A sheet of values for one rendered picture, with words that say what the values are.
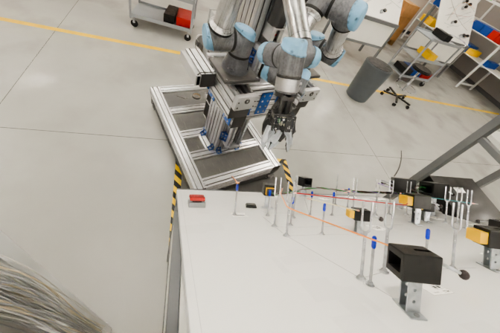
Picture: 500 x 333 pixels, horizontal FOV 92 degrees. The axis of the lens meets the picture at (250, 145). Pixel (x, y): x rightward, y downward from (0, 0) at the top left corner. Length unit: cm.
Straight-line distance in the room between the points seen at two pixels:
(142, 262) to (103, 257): 25
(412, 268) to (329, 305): 13
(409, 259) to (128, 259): 174
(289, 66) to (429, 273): 55
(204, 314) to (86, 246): 168
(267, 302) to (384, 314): 17
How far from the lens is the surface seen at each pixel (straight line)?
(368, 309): 46
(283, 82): 73
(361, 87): 435
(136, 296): 189
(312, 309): 42
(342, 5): 121
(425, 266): 45
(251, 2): 151
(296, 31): 91
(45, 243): 209
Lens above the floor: 186
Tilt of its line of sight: 45 degrees down
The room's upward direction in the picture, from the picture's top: 25 degrees clockwise
